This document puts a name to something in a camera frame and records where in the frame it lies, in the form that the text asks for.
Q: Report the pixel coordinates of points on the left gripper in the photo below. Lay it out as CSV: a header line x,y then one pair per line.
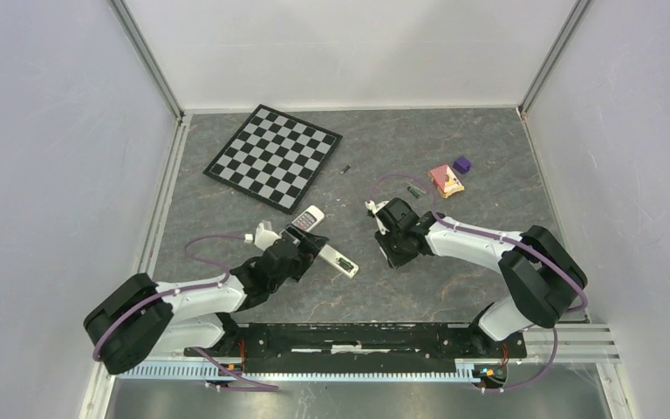
x,y
309,247

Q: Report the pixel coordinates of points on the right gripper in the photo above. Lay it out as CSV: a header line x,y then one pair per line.
x,y
395,260

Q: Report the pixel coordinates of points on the long white remote control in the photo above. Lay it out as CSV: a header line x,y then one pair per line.
x,y
330,256

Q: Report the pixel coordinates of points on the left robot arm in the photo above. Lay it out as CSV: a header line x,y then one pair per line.
x,y
143,317

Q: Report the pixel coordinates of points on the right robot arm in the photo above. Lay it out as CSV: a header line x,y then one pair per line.
x,y
543,280

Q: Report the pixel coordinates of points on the short white remote control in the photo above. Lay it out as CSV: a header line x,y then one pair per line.
x,y
309,219

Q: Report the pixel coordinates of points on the red and yellow block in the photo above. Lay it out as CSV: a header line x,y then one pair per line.
x,y
445,180

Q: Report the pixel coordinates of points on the black and grey chessboard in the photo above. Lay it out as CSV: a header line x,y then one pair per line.
x,y
274,157

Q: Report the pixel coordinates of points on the purple cube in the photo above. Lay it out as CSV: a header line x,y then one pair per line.
x,y
462,165

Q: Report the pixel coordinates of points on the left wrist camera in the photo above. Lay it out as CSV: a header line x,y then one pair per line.
x,y
263,237

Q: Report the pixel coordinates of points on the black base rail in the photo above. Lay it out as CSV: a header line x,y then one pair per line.
x,y
360,348

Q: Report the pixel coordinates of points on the white slotted cable duct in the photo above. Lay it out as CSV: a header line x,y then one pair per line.
x,y
205,370

